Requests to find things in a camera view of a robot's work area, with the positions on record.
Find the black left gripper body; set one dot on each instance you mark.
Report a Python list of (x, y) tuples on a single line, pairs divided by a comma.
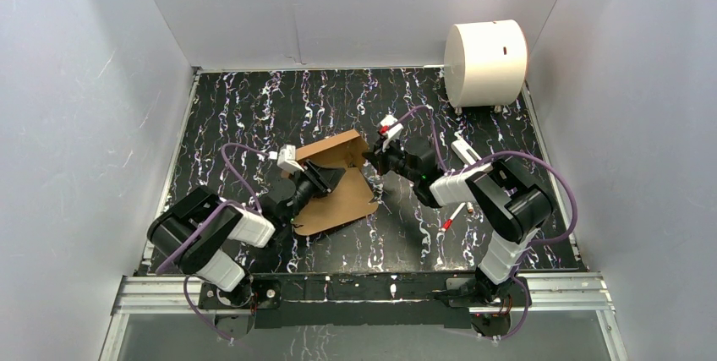
[(320, 180)]

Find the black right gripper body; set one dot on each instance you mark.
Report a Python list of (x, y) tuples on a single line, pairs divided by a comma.
[(393, 159)]

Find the brown cardboard box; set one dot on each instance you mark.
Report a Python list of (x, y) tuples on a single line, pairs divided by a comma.
[(352, 200)]

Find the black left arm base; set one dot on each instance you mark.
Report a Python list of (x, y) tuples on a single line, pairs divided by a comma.
[(233, 314)]

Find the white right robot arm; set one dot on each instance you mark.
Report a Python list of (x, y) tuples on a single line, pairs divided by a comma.
[(515, 204)]

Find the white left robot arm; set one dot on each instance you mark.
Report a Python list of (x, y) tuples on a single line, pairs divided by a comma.
[(191, 233)]

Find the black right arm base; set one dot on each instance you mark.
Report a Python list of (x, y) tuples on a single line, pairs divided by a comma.
[(498, 311)]

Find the white plastic clip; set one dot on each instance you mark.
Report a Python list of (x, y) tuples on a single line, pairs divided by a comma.
[(467, 154)]

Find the red capped white marker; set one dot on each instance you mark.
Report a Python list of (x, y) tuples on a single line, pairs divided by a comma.
[(448, 222)]

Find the white cylindrical container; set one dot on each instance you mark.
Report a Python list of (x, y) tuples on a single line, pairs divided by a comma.
[(485, 63)]

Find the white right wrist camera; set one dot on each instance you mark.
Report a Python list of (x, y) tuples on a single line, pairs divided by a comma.
[(390, 129)]

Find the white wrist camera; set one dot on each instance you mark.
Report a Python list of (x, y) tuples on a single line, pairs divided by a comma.
[(286, 159), (390, 129)]

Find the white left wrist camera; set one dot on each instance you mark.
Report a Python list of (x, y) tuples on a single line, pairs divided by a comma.
[(286, 159)]

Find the aluminium front rail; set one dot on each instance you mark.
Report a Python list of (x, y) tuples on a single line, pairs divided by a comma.
[(366, 299)]

